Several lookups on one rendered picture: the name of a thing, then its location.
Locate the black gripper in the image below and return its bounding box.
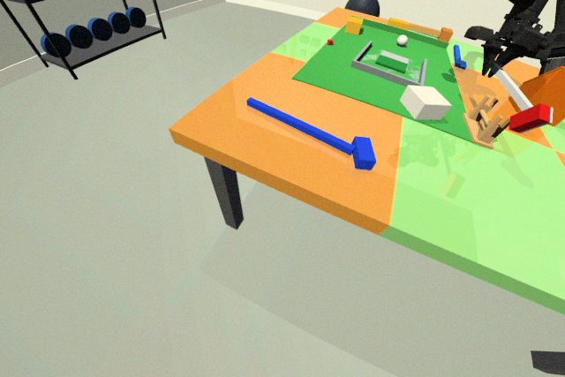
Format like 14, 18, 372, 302
464, 8, 551, 76

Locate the white golf ball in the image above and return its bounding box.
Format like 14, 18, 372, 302
396, 35, 408, 46

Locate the yellow block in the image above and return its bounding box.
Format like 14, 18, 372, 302
345, 16, 363, 35
388, 18, 409, 30

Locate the green flat mat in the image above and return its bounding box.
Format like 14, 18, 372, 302
292, 23, 473, 143

